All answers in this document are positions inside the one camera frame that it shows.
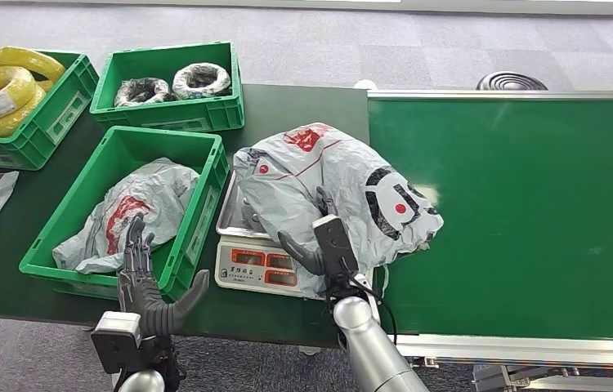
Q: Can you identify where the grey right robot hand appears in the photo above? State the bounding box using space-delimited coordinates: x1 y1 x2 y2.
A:
277 186 339 277

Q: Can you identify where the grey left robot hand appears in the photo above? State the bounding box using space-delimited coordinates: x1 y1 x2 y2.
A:
117 212 212 338

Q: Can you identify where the green conveyor belt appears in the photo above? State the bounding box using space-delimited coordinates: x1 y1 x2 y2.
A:
365 89 613 392

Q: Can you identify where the white electronic scale, steel tray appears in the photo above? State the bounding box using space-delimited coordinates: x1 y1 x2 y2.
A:
214 171 376 301

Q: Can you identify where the grey courier bag, red print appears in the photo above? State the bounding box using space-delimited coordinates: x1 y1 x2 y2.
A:
51 158 201 276

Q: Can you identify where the green plastic crate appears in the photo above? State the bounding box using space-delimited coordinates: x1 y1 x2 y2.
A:
0 49 101 172
89 41 246 134
19 126 231 304

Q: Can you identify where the black ribbed round base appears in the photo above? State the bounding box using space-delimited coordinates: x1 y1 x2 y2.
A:
476 71 549 92

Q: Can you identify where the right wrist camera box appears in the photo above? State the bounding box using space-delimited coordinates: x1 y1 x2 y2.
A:
312 214 361 294

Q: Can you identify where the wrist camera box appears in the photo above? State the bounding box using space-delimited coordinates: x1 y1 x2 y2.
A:
90 310 144 375
312 214 361 294

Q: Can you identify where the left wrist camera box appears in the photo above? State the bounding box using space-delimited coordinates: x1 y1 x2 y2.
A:
90 310 144 375

